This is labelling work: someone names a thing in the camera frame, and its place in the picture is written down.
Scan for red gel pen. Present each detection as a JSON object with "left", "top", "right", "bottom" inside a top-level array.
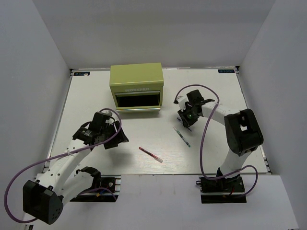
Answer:
[{"left": 139, "top": 147, "right": 163, "bottom": 163}]

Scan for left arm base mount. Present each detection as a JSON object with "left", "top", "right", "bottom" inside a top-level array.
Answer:
[{"left": 71, "top": 175, "right": 121, "bottom": 203}]

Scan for right blue corner label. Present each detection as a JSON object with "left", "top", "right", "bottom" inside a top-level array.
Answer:
[{"left": 218, "top": 69, "right": 235, "bottom": 73}]

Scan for green gel pen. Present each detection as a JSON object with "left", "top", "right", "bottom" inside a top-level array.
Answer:
[{"left": 173, "top": 126, "right": 191, "bottom": 148}]

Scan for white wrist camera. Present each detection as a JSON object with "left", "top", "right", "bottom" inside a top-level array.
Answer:
[
  {"left": 104, "top": 110, "right": 114, "bottom": 124},
  {"left": 174, "top": 95, "right": 188, "bottom": 111}
]

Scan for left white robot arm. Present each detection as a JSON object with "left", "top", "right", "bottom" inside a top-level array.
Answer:
[{"left": 23, "top": 108, "right": 128, "bottom": 225}]

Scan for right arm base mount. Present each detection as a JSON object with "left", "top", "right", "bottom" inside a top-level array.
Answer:
[{"left": 196, "top": 175, "right": 247, "bottom": 204}]

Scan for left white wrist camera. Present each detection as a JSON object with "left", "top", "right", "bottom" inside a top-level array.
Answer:
[{"left": 104, "top": 110, "right": 114, "bottom": 124}]

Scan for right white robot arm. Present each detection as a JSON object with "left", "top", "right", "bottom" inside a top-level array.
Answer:
[{"left": 174, "top": 90, "right": 264, "bottom": 191}]

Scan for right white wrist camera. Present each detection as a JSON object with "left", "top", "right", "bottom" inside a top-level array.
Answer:
[{"left": 174, "top": 95, "right": 188, "bottom": 111}]

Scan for left blue corner label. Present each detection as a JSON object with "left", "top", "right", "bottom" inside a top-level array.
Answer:
[{"left": 73, "top": 71, "right": 90, "bottom": 76}]

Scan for green metal drawer box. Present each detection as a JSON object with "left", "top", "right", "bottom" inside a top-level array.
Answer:
[{"left": 109, "top": 63, "right": 164, "bottom": 113}]

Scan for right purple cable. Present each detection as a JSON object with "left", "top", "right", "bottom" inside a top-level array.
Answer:
[{"left": 174, "top": 84, "right": 259, "bottom": 198}]

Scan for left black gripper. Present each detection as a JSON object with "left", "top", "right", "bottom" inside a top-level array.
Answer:
[{"left": 101, "top": 120, "right": 129, "bottom": 150}]

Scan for blue corner label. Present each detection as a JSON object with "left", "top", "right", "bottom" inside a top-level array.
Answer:
[
  {"left": 218, "top": 69, "right": 235, "bottom": 73},
  {"left": 73, "top": 71, "right": 90, "bottom": 76}
]

